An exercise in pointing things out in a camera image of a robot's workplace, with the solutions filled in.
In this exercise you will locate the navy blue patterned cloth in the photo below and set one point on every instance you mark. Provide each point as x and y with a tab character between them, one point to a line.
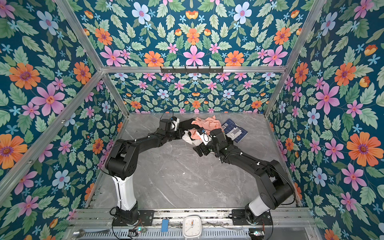
233	131

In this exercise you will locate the metal spoon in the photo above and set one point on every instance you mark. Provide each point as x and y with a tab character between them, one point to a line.
81	233

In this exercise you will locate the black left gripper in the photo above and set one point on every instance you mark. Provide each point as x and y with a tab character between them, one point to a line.
178	135

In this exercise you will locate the black cloth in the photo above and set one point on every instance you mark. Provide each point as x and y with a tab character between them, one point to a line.
188	125

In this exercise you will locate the black hook rail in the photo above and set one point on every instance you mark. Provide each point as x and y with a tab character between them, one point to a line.
188	70

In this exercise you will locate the green circuit board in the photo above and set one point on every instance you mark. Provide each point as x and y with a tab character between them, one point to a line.
137	231

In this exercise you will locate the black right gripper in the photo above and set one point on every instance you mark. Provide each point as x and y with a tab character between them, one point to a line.
203	147

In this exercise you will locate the white analog clock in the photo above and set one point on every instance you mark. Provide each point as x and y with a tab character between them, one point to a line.
192	227

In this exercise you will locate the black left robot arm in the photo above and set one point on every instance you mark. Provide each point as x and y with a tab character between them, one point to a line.
123	160

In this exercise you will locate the white cloth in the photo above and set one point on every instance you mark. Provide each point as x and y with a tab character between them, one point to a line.
189	136

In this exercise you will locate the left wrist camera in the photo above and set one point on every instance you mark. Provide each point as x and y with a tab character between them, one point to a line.
174	123

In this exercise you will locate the blue small box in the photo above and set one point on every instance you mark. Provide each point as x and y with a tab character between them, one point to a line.
165	225

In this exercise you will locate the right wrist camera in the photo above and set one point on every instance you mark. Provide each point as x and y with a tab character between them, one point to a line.
204	136

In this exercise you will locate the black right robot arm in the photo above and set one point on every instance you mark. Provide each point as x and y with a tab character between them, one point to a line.
273	185

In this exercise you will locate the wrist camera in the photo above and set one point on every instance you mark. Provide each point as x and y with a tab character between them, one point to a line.
204	136
174	123

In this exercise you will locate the pink cloth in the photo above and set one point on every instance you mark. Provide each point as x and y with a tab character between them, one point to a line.
209	124

